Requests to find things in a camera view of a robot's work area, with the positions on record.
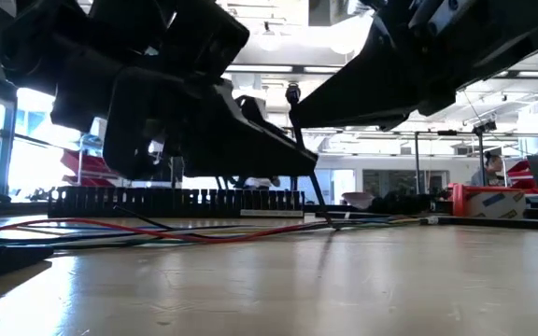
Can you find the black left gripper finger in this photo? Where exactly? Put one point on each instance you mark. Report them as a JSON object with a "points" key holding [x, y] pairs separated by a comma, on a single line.
{"points": [[252, 105], [250, 149]]}

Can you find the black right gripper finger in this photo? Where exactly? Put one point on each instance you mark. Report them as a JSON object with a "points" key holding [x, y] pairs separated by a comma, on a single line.
{"points": [[367, 102]]}

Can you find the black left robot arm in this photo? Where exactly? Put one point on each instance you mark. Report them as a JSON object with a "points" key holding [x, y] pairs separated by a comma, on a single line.
{"points": [[63, 46]]}

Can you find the shelf with red bins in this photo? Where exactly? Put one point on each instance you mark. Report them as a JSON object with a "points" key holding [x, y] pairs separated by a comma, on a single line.
{"points": [[87, 164]]}

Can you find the black metal pole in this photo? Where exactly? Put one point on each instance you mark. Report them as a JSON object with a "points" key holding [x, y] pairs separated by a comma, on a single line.
{"points": [[417, 163]]}

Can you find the person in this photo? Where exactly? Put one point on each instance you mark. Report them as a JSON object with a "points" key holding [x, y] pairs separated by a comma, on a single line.
{"points": [[493, 165]]}

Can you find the red and white box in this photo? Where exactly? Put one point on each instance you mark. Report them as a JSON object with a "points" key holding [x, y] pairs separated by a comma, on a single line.
{"points": [[458, 200]]}

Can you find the red storage bins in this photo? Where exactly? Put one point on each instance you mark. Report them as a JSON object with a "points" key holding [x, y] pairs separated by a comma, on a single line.
{"points": [[520, 170]]}

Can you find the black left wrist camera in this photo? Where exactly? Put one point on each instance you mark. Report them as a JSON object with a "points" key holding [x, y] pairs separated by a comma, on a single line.
{"points": [[208, 37]]}

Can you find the black flat duct cover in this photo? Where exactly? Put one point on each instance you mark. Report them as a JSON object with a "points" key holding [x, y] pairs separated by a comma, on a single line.
{"points": [[484, 224]]}

